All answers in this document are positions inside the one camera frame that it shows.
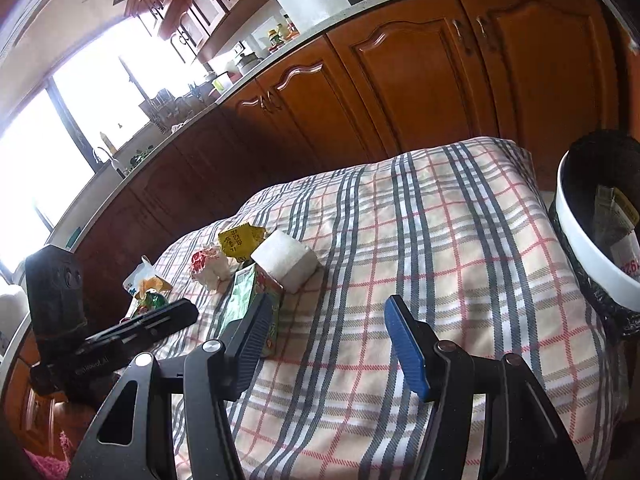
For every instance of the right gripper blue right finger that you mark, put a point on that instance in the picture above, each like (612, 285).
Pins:
(442, 374)

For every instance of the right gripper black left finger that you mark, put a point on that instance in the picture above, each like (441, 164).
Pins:
(215, 373)

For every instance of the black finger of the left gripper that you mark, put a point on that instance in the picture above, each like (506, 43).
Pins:
(142, 331)

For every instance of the white red carton box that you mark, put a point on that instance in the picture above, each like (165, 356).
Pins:
(626, 255)

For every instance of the white trash bin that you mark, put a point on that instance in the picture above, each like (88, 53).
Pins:
(605, 157)

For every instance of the black trash bag liner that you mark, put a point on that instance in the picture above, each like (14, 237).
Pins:
(613, 219)

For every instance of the green snack packet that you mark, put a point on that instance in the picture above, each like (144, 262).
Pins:
(149, 301)

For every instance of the red white crumpled paper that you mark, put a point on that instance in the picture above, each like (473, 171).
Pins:
(209, 266)

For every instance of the green tea box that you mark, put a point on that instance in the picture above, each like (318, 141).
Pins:
(249, 284)

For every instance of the yellow crumpled wrapper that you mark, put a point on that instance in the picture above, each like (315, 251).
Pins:
(241, 241)

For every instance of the plaid tablecloth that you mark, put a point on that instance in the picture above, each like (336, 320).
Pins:
(462, 234)

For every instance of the wooden lower cabinets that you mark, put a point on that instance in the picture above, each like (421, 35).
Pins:
(402, 76)

